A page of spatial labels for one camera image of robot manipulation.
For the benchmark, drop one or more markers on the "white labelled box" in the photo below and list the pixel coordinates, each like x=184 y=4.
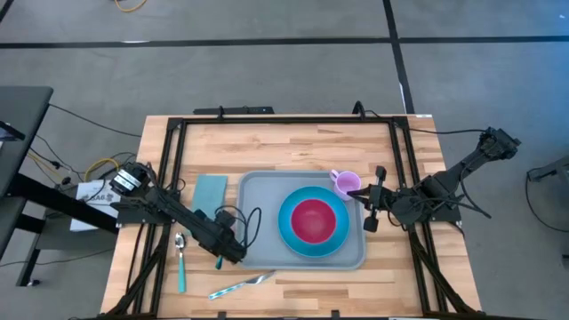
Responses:
x=89 y=222

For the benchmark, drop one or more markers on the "pink plastic cup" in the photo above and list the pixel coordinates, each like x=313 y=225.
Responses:
x=347 y=182

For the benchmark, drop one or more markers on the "grey equipment stand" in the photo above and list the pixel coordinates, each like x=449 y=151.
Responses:
x=555 y=166

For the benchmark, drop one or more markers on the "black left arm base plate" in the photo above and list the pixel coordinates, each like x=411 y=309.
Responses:
x=133 y=217

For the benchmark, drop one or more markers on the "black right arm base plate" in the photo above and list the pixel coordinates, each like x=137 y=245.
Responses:
x=451 y=214

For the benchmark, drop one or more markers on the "dark screen device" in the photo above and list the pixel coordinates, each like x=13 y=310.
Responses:
x=11 y=131

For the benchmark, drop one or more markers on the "blue round plate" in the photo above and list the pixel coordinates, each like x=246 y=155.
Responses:
x=286 y=235

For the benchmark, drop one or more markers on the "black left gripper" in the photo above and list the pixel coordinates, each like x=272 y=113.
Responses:
x=226 y=244

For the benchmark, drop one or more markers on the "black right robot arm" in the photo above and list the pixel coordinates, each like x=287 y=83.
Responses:
x=444 y=184

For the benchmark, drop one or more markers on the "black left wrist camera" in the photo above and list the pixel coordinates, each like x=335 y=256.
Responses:
x=225 y=218

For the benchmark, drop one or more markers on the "black side desk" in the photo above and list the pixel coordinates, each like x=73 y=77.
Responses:
x=22 y=115

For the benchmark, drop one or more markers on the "teal cloth napkin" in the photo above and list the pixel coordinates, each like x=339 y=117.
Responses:
x=209 y=191

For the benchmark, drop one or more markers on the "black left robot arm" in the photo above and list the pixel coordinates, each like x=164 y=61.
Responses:
x=178 y=211

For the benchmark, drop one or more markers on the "magenta plastic bowl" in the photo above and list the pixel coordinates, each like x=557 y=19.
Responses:
x=313 y=221

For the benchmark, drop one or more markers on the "black power strip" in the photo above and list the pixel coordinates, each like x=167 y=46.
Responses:
x=249 y=109

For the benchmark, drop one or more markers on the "black aluminium table frame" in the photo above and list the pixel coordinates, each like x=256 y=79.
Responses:
x=289 y=120

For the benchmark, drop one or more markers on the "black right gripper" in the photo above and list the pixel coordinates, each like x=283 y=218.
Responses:
x=380 y=200

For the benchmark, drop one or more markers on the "grey plastic tray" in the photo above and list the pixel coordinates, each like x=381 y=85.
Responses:
x=266 y=186

